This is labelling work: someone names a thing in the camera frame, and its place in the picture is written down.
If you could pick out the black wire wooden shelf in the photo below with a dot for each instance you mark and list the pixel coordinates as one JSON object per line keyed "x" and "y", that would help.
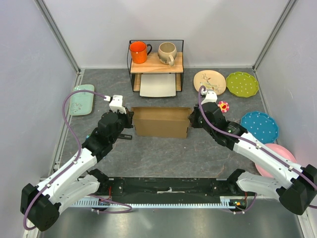
{"x": 154, "y": 66}

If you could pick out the pink flower toy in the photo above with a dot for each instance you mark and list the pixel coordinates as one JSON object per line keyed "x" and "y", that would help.
{"x": 224, "y": 106}

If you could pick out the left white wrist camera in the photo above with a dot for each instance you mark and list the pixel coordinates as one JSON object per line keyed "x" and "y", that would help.
{"x": 116, "y": 103}

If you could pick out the mint green divided tray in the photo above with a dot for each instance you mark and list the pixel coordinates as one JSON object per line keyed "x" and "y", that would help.
{"x": 81, "y": 104}

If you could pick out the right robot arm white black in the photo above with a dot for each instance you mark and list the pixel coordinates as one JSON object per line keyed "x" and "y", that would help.
{"x": 293, "y": 185}

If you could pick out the pink plate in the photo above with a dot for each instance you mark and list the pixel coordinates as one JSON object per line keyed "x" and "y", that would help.
{"x": 279, "y": 150}

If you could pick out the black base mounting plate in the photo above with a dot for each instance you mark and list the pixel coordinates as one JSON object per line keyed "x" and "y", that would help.
{"x": 119, "y": 186}

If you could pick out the white square plate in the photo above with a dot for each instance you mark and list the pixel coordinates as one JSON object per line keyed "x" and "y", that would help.
{"x": 158, "y": 85}

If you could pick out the beige floral plate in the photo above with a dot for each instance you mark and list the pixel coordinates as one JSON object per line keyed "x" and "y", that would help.
{"x": 211, "y": 79}

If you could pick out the beige ceramic mug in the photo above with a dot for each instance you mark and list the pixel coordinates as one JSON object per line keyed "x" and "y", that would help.
{"x": 167, "y": 53}

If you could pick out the brown cardboard box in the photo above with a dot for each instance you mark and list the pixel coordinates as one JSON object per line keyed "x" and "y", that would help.
{"x": 166, "y": 122}

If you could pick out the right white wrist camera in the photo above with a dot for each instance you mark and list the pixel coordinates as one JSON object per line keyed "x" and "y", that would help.
{"x": 208, "y": 96}

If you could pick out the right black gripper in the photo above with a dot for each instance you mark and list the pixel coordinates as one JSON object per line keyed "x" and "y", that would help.
{"x": 192, "y": 117}

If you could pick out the pink black highlighter marker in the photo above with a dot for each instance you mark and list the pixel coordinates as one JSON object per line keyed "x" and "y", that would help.
{"x": 125, "y": 136}

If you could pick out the grey slotted cable duct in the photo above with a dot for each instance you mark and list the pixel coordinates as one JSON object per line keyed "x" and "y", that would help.
{"x": 95, "y": 203}

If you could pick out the blue dotted plate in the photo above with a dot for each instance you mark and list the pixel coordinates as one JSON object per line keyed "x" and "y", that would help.
{"x": 263, "y": 127}

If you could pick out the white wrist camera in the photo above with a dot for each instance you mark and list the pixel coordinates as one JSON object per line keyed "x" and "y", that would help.
{"x": 116, "y": 103}
{"x": 208, "y": 96}

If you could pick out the orange enamel mug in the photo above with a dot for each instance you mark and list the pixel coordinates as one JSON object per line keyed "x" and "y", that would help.
{"x": 139, "y": 51}

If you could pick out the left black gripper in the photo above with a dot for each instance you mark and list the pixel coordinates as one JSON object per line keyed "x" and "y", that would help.
{"x": 128, "y": 116}

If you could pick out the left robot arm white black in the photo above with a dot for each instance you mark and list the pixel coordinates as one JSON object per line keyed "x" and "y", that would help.
{"x": 42, "y": 204}

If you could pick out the green dotted plate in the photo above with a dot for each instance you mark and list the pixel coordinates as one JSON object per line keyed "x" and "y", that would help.
{"x": 242, "y": 84}

